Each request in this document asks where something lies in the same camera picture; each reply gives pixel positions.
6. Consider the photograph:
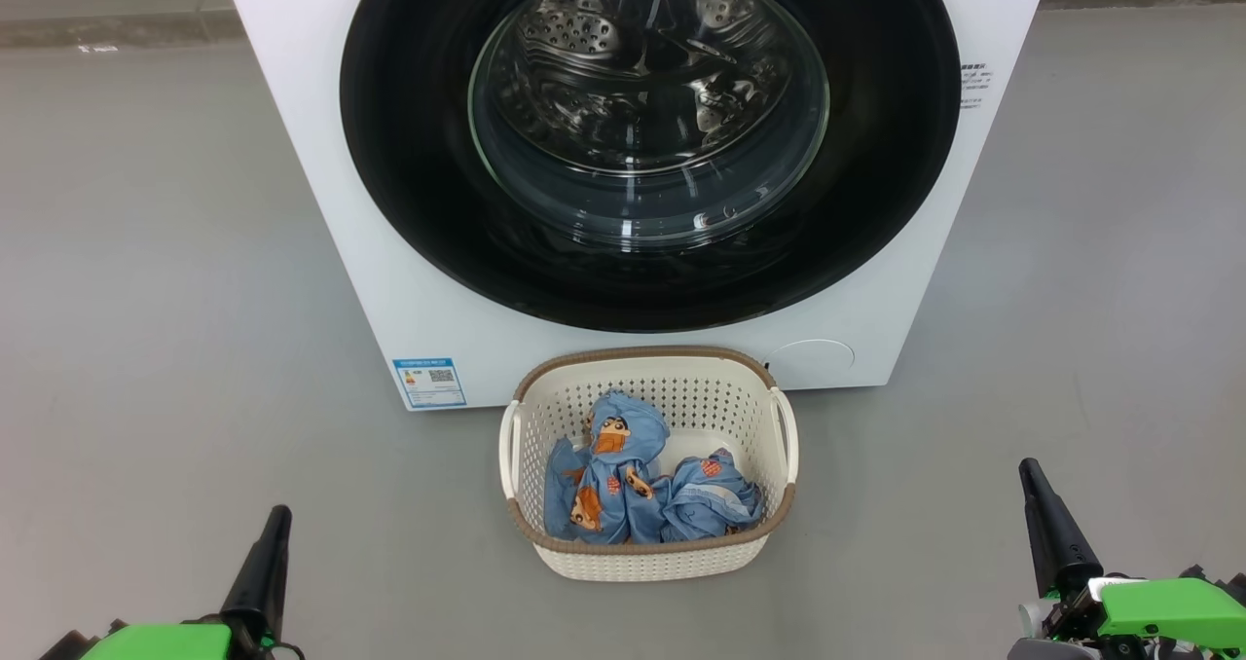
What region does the washing machine door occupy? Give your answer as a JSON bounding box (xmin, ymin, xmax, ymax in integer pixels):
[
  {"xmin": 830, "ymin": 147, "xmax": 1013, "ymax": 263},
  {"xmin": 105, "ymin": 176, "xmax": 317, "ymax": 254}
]
[{"xmin": 339, "ymin": 0, "xmax": 963, "ymax": 335}]

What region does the white front-load washing machine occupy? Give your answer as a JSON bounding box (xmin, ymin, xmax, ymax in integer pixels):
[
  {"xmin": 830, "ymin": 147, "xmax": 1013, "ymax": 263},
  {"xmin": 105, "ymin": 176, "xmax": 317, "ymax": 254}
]
[{"xmin": 219, "ymin": 0, "xmax": 1057, "ymax": 413}]

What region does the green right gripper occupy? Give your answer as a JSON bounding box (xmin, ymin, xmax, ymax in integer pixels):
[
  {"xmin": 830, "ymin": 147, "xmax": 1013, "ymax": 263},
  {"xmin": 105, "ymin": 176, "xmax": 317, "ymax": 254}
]
[{"xmin": 1008, "ymin": 458, "xmax": 1246, "ymax": 660}]

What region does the cream perforated laundry basket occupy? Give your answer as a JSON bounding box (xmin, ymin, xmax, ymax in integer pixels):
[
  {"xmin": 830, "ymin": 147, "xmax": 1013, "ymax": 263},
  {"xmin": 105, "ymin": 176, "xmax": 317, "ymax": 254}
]
[{"xmin": 498, "ymin": 347, "xmax": 801, "ymax": 583}]

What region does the blue energy label sticker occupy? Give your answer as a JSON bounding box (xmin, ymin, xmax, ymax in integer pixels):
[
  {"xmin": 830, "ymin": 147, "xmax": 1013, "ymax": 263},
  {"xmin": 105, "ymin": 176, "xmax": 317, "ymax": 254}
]
[{"xmin": 392, "ymin": 356, "xmax": 468, "ymax": 410}]

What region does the blue cartoon print garment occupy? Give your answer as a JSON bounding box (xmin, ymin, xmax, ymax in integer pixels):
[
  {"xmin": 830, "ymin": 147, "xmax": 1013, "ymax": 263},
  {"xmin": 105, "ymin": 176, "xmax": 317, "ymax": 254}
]
[
  {"xmin": 662, "ymin": 448, "xmax": 767, "ymax": 544},
  {"xmin": 543, "ymin": 389, "xmax": 673, "ymax": 546}
]

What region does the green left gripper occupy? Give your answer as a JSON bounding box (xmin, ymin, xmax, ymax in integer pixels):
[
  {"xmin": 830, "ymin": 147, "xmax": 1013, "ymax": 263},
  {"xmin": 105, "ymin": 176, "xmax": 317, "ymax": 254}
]
[{"xmin": 39, "ymin": 505, "xmax": 303, "ymax": 660}]

